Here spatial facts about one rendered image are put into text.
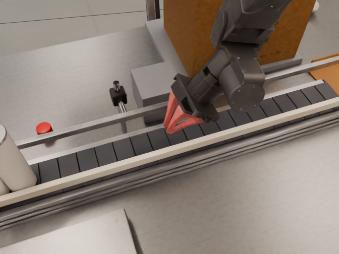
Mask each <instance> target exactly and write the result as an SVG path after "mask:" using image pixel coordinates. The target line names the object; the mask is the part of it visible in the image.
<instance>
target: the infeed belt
mask: <svg viewBox="0 0 339 254"><path fill-rule="evenodd" d="M337 97H339V95H338V94H337V93H336V92H335V90H334V89H333V88H332V87H331V86H330V85H329V84H328V82H324V83H321V84H317V85H314V86H310V87H307V88H303V89H300V90H296V91H292V92H289V93H285V94H281V95H278V96H274V97H272V98H267V99H264V100H263V101H262V102H261V103H260V105H259V106H257V107H256V108H254V109H253V110H250V111H247V112H236V111H234V110H232V109H228V110H224V111H221V112H218V114H219V115H220V119H219V120H218V121H217V122H211V123H207V122H201V123H198V124H194V125H191V126H187V127H185V128H183V129H181V130H178V131H176V132H174V133H172V134H169V133H166V129H167V127H164V130H163V128H160V129H157V130H153V131H150V132H147V133H142V134H139V135H135V136H132V137H130V139H131V140H130V139H129V138H125V139H121V140H118V141H114V142H112V143H113V145H112V143H111V142H110V143H107V144H103V145H100V146H96V147H95V150H94V147H93V148H89V149H85V150H82V151H78V152H76V153H77V155H76V153H71V154H68V155H64V156H60V157H58V160H57V158H53V159H49V160H46V161H42V162H39V166H38V163H35V164H31V165H30V167H31V169H32V170H33V172H34V173H35V175H36V176H37V185H39V184H43V183H46V182H49V181H53V180H56V179H60V178H63V177H66V176H70V175H73V174H77V173H80V172H84V171H87V170H90V169H94V168H97V167H101V166H104V165H108V164H111V163H115V162H118V161H122V160H125V159H128V158H132V157H135V156H139V155H142V154H145V153H149V152H152V151H156V150H159V149H162V148H166V147H169V146H173V145H176V144H179V143H183V142H186V141H190V140H193V139H196V138H200V137H203V136H207V135H210V134H214V133H217V132H221V131H224V130H228V129H231V128H234V127H237V126H241V125H244V124H247V123H251V122H254V121H258V120H261V119H264V118H268V117H271V116H275V115H278V114H281V113H285V112H288V111H292V110H295V109H299V108H302V107H305V106H309V105H312V104H316V103H319V102H322V101H326V100H329V99H333V98H337ZM337 110H339V106H337V107H333V108H330V109H327V110H323V111H320V112H317V113H313V114H310V115H307V116H303V117H300V118H296V119H293V120H290V121H286V122H283V123H280V124H276V125H273V126H270V127H267V128H264V129H260V130H257V131H254V132H250V133H247V134H244V135H240V136H237V137H234V138H230V139H227V140H224V141H220V142H217V143H213V144H210V145H207V146H203V147H200V148H197V149H193V150H190V151H187V152H183V153H180V154H176V155H173V156H170V157H166V158H163V159H160V160H156V161H153V162H150V163H146V164H143V165H140V166H136V167H133V168H130V169H126V170H123V171H120V172H116V173H113V174H110V175H106V176H103V177H100V178H96V179H93V180H90V181H86V182H83V183H80V184H76V185H73V186H70V187H66V188H63V189H60V190H56V191H53V192H50V193H46V194H43V195H40V196H36V197H33V198H30V199H26V200H23V201H20V202H16V203H13V204H10V205H6V206H3V207H0V212H3V211H6V210H9V209H13V208H16V207H19V206H23V205H26V204H29V203H33V202H36V201H40V200H43V199H46V198H50V197H53V196H56V195H59V194H63V193H66V192H69V191H73V190H75V189H79V188H82V187H85V186H89V185H92V184H95V183H98V182H102V181H105V180H108V179H112V178H115V177H118V176H122V175H125V174H128V173H132V172H135V171H138V170H141V169H145V168H148V167H151V166H155V165H158V164H162V163H165V162H168V161H172V160H175V159H178V158H182V157H185V156H188V155H191V154H195V153H198V152H201V151H205V150H208V149H211V148H215V147H218V146H221V145H225V144H228V143H231V142H234V141H238V140H241V139H244V138H248V137H251V136H254V135H258V134H261V133H264V132H268V131H271V130H274V129H277V128H281V127H283V126H287V125H290V124H294V123H297V122H300V121H304V120H307V119H310V118H314V117H317V116H320V115H324V114H327V113H330V112H333V111H337ZM147 134H148V135H147Z"/></svg>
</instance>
